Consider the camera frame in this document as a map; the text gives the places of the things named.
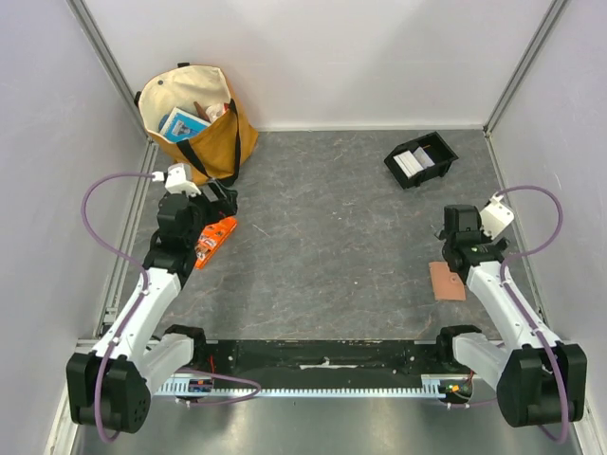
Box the orange product box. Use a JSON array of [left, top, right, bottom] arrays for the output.
[[194, 216, 238, 269]]

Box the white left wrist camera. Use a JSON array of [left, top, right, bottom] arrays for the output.
[[164, 163, 201, 198]]

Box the slotted cable duct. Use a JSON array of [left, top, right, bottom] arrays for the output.
[[155, 374, 472, 399]]

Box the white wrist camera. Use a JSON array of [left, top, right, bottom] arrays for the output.
[[164, 163, 201, 198], [479, 193, 514, 240]]

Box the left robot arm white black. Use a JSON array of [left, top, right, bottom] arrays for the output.
[[66, 180, 237, 436]]

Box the brown leather card holder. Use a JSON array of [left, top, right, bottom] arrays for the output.
[[429, 262, 466, 301]]

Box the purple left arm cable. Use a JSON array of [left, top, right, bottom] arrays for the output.
[[81, 172, 168, 445]]

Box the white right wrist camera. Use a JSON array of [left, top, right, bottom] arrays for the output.
[[479, 193, 514, 240]]

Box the white card stack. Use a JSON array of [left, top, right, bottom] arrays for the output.
[[394, 151, 424, 178]]

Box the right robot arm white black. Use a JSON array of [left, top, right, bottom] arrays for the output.
[[433, 205, 587, 428]]

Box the black plastic bin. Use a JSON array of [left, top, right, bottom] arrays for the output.
[[383, 132, 458, 190]]

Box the blue white book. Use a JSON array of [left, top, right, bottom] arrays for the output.
[[159, 107, 211, 143]]

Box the mustard canvas tote bag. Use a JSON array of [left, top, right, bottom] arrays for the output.
[[134, 63, 258, 186]]

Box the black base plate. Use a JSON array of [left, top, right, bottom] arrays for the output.
[[193, 339, 467, 389]]

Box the brown item in bag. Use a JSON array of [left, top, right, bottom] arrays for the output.
[[193, 101, 210, 122]]

